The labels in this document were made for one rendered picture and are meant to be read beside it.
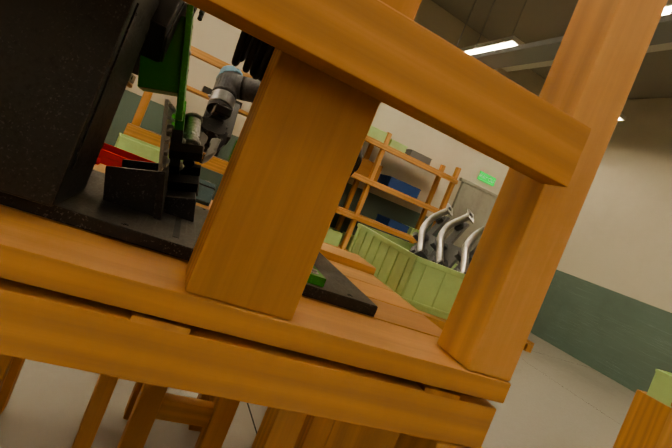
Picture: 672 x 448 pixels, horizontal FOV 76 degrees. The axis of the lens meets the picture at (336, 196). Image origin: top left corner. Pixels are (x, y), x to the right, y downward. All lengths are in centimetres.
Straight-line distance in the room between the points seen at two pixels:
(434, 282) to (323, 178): 103
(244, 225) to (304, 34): 23
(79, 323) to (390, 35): 47
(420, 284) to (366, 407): 87
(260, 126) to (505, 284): 44
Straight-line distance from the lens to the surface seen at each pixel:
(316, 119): 53
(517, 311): 75
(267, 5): 49
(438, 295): 154
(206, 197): 113
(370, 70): 51
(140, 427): 164
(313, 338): 59
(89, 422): 159
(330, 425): 158
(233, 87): 139
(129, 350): 58
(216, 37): 663
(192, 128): 94
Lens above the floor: 106
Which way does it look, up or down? 1 degrees down
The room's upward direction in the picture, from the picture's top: 22 degrees clockwise
